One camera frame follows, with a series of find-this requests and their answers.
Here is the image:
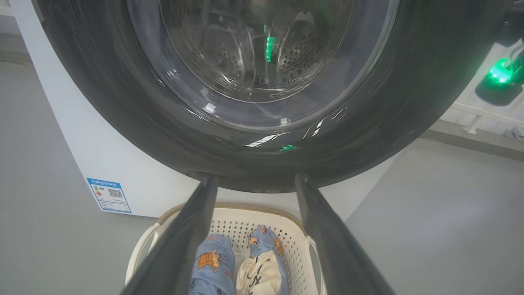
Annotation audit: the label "blue white energy label sticker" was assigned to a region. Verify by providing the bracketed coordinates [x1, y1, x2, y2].
[87, 177, 132, 214]

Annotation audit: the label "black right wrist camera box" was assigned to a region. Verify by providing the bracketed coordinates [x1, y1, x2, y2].
[475, 39, 524, 107]

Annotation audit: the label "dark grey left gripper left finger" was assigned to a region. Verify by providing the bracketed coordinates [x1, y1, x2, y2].
[121, 175, 219, 295]

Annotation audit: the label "clothes inside washer drum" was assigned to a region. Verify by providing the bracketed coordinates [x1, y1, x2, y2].
[160, 0, 355, 103]

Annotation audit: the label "dark round washing machine door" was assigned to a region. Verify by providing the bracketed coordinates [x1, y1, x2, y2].
[32, 0, 514, 193]

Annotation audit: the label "white washing machine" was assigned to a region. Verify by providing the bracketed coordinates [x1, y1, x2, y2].
[10, 0, 404, 222]

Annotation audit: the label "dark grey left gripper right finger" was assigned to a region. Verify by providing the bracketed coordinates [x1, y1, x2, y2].
[295, 172, 395, 295]

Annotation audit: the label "white rack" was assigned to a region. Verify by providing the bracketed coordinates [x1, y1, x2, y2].
[440, 39, 524, 136]

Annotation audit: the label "cream garment with black print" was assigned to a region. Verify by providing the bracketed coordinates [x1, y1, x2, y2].
[236, 246, 283, 295]

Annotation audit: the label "blue bear print garment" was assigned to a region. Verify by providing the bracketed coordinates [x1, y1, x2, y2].
[247, 225, 289, 295]
[189, 235, 236, 295]

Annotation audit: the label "cream perforated laundry basket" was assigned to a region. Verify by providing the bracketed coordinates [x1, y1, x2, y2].
[125, 202, 328, 295]

